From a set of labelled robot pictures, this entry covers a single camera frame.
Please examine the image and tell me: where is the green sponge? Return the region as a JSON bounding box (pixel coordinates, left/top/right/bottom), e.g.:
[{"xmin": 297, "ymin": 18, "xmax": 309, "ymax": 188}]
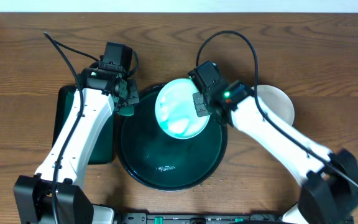
[{"xmin": 115, "ymin": 105, "xmax": 134, "ymax": 116}]

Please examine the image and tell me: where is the mint plate top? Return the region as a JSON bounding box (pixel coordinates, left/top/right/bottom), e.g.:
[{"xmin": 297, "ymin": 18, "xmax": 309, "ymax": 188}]
[{"xmin": 155, "ymin": 78, "xmax": 209, "ymax": 139}]

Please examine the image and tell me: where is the white plate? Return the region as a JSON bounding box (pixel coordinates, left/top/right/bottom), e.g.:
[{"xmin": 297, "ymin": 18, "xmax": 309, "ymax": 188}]
[{"xmin": 257, "ymin": 85, "xmax": 295, "ymax": 126}]

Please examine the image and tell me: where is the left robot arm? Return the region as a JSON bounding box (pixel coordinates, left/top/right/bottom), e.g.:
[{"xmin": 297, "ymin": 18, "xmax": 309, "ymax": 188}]
[{"xmin": 14, "ymin": 65, "xmax": 139, "ymax": 223}]

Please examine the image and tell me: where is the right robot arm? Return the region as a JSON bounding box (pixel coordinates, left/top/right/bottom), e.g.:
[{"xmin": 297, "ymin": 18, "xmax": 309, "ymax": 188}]
[{"xmin": 194, "ymin": 80, "xmax": 358, "ymax": 223}]

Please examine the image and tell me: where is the rectangular dark green tray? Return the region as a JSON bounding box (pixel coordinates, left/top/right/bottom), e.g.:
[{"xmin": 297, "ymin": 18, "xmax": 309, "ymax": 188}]
[{"xmin": 52, "ymin": 85, "xmax": 114, "ymax": 165}]

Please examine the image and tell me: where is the round dark green tray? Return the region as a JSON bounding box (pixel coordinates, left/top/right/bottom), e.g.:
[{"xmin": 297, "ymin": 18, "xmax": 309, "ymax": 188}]
[{"xmin": 114, "ymin": 85, "xmax": 227, "ymax": 192}]

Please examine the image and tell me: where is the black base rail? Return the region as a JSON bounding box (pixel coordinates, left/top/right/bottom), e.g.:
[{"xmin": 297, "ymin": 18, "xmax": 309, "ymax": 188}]
[{"xmin": 113, "ymin": 212, "xmax": 283, "ymax": 224}]

